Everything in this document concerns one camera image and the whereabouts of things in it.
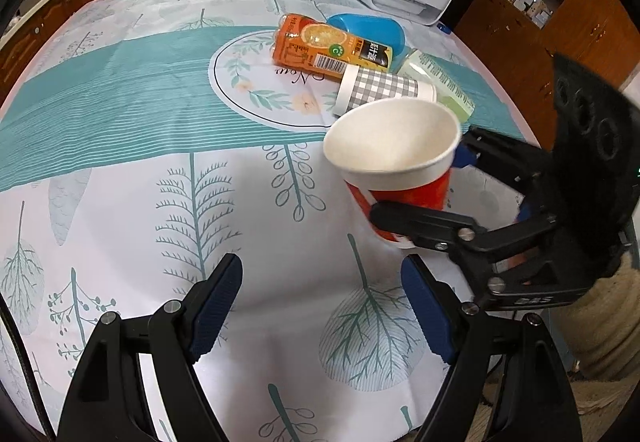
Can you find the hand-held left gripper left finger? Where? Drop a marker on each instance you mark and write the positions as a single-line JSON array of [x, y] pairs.
[[216, 302]]

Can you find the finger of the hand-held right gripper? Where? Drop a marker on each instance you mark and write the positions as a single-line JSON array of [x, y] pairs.
[[430, 224], [505, 155]]

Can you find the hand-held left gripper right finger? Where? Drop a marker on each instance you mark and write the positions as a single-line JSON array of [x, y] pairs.
[[425, 307]]

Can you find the red paper cup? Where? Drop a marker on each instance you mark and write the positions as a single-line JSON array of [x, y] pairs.
[[400, 137]]

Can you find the grey checkered paper cup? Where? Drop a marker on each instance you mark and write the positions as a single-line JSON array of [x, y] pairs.
[[380, 87]]

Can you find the wooden cabinet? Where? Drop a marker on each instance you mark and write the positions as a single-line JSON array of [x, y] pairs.
[[505, 42]]

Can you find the blue plastic bowl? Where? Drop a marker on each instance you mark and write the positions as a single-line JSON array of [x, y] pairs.
[[370, 30]]

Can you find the leaf-printed tablecloth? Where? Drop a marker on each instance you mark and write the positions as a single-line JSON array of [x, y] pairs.
[[150, 122]]

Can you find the tan woven cushion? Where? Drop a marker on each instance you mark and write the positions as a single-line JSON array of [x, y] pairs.
[[605, 412]]

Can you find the orange juice bottle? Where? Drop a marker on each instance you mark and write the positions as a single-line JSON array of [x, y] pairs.
[[320, 45]]

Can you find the wooden sideboard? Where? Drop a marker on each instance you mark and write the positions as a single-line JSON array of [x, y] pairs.
[[35, 32]]

